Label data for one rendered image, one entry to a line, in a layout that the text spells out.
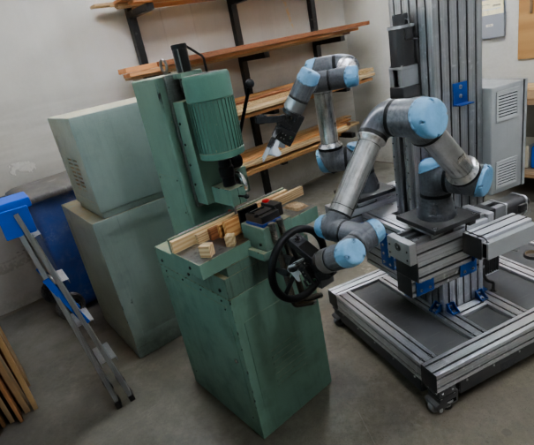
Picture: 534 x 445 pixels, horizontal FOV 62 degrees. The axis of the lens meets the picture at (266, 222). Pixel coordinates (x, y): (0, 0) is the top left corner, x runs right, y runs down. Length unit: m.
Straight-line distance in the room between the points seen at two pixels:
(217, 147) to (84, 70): 2.40
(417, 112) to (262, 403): 1.31
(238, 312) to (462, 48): 1.35
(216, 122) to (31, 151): 2.38
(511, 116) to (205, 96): 1.29
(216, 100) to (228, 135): 0.13
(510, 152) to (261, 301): 1.26
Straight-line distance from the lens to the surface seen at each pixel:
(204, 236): 1.73
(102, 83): 3.96
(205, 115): 1.64
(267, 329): 1.85
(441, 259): 1.89
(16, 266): 3.95
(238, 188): 1.73
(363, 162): 1.40
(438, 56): 1.93
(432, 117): 1.38
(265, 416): 2.06
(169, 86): 1.82
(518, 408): 2.23
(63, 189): 3.24
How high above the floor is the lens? 1.56
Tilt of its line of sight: 22 degrees down
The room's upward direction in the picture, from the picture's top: 11 degrees counter-clockwise
